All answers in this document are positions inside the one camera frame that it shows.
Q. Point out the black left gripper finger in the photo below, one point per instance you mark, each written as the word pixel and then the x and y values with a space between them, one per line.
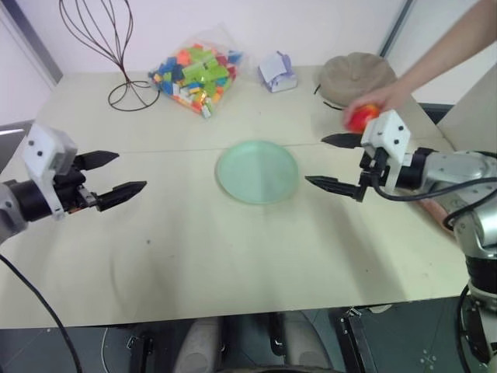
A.
pixel 99 158
pixel 122 192

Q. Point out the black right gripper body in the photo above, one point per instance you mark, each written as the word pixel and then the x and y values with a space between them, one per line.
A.
pixel 373 171

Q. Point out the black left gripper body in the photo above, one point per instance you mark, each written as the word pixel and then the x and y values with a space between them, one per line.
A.
pixel 71 186

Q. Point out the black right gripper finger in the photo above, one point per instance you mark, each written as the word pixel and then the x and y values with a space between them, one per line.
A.
pixel 338 185
pixel 345 140

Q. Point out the red yellow round fruit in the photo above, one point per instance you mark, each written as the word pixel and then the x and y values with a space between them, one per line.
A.
pixel 361 117

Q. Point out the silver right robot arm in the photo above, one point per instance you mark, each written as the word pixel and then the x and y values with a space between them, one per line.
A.
pixel 458 167

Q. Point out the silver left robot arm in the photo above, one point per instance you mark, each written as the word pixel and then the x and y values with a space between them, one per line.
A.
pixel 15 202

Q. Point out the person's bare forearm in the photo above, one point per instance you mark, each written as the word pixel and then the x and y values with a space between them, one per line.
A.
pixel 450 50

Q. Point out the light green round plate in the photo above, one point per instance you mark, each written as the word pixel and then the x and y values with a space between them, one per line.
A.
pixel 257 171

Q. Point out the person's bare hand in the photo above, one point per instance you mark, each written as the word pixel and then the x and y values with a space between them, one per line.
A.
pixel 382 97

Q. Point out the beige fabric hat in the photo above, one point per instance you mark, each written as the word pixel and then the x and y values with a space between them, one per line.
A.
pixel 355 77

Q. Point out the pink long object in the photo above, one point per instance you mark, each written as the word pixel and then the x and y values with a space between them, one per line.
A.
pixel 435 211

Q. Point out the white purple tissue pack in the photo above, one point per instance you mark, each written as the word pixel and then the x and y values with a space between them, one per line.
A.
pixel 277 74

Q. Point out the beige board panel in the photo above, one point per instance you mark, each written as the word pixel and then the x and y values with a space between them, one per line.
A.
pixel 473 112

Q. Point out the clear bag of colourful bricks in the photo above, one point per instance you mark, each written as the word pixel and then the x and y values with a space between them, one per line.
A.
pixel 198 75

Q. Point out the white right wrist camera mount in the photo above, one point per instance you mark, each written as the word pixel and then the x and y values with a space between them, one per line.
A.
pixel 386 132

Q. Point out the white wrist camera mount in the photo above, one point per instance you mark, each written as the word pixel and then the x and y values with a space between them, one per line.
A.
pixel 386 132
pixel 44 149

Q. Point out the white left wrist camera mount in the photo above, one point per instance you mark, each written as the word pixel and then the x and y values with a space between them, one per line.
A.
pixel 44 149

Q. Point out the black table frame leg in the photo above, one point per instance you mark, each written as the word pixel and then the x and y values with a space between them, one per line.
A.
pixel 355 342

